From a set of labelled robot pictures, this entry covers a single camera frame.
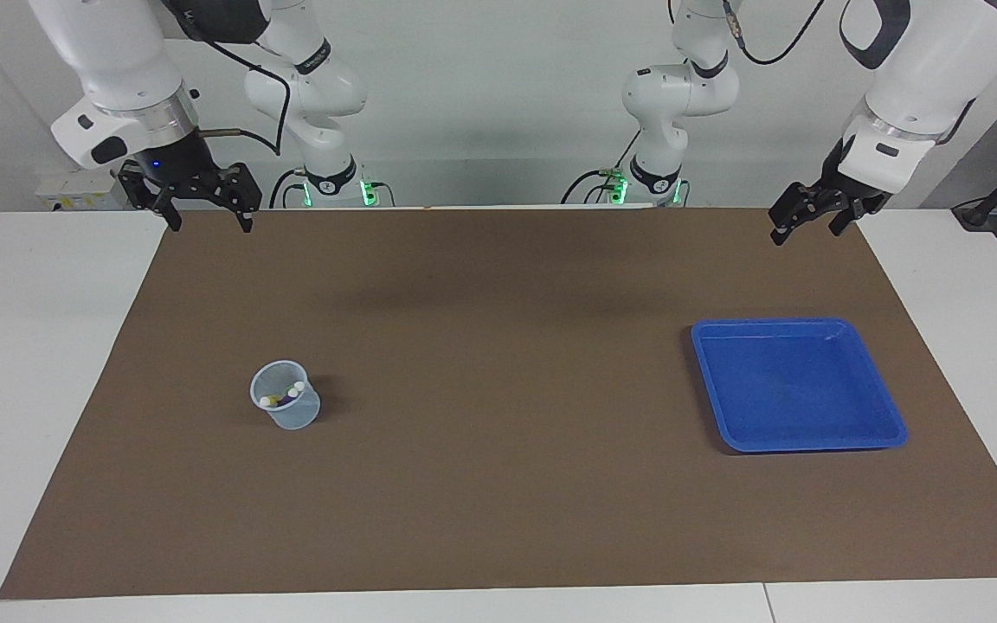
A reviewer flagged black base cable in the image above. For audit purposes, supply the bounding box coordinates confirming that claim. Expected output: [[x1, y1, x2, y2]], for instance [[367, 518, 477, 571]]
[[269, 167, 309, 209], [561, 130, 642, 205]]

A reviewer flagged white power box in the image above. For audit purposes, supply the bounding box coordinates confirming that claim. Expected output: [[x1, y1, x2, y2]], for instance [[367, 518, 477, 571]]
[[35, 169, 132, 212]]

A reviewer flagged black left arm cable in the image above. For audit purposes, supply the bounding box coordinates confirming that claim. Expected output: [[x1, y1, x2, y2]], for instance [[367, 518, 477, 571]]
[[717, 0, 828, 67]]

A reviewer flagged blue plastic tray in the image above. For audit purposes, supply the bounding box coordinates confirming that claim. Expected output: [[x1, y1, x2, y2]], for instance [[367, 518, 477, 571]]
[[691, 317, 909, 454]]

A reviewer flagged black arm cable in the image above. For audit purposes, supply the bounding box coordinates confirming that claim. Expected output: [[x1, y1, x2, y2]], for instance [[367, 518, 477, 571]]
[[717, 0, 828, 67], [165, 0, 292, 157]]

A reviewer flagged brown table mat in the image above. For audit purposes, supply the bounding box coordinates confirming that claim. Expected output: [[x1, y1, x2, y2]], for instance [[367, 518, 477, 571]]
[[0, 206, 997, 601]]

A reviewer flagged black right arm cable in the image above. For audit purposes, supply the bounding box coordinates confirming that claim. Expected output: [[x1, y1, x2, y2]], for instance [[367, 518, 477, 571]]
[[165, 0, 292, 157]]

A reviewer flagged translucent plastic cup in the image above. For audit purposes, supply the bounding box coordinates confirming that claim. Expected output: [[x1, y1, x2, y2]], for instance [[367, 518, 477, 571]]
[[249, 360, 322, 431]]

